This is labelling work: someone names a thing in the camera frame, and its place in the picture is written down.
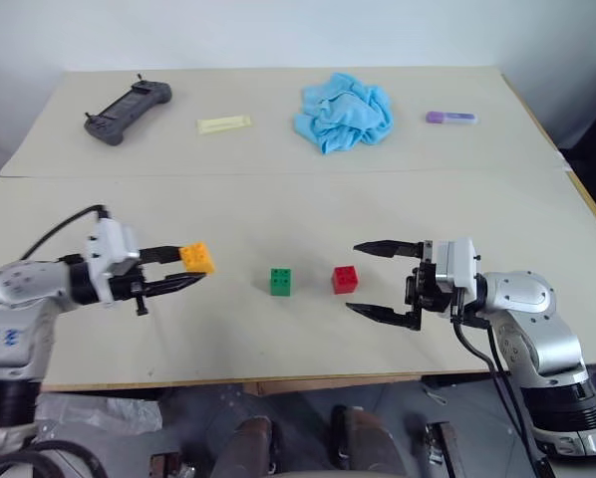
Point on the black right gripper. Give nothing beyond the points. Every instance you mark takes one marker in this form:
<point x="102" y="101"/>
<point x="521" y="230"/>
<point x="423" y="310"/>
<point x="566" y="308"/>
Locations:
<point x="424" y="294"/>

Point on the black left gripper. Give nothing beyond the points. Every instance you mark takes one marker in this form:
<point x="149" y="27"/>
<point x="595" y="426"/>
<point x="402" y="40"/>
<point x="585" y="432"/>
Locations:
<point x="128" y="286"/>

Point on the orange toy cube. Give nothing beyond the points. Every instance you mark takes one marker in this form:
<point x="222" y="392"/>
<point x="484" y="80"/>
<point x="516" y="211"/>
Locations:
<point x="198" y="258"/>

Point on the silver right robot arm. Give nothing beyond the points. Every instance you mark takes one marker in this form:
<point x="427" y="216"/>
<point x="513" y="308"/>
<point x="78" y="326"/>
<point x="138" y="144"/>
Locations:
<point x="537" y="328"/>

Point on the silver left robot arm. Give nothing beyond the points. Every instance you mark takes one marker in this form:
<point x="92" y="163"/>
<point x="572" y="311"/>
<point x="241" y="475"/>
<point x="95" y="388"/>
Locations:
<point x="21" y="299"/>

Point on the red toy cube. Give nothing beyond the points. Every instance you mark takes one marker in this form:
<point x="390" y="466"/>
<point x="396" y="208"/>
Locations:
<point x="345" y="279"/>

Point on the green toy cube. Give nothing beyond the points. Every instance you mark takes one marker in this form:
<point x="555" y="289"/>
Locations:
<point x="280" y="282"/>

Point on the pale yellow flat packet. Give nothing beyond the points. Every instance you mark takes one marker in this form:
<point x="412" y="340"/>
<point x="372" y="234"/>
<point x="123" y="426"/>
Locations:
<point x="223" y="123"/>

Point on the dark grey handheld controller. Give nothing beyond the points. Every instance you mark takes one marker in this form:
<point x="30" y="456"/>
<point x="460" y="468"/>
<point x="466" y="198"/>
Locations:
<point x="127" y="113"/>

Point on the clear plastic bag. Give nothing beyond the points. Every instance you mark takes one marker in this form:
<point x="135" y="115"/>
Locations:
<point x="93" y="413"/>

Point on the dark rounded brown shape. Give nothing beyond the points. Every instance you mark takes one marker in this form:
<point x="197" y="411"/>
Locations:
<point x="250" y="445"/>
<point x="363" y="440"/>

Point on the crumpled light blue cloth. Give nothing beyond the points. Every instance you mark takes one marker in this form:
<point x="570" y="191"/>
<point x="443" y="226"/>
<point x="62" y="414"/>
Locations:
<point x="345" y="113"/>

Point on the purple and white tube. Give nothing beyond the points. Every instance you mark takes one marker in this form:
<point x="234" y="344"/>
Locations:
<point x="451" y="117"/>

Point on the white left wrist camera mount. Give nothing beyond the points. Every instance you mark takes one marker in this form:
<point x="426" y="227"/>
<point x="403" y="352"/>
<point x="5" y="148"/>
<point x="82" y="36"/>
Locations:
<point x="109" y="246"/>

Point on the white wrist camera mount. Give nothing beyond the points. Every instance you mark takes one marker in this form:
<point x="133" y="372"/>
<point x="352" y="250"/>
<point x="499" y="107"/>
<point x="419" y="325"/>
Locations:
<point x="457" y="266"/>
<point x="109" y="246"/>

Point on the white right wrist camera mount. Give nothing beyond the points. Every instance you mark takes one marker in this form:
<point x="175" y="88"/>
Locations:
<point x="457" y="266"/>

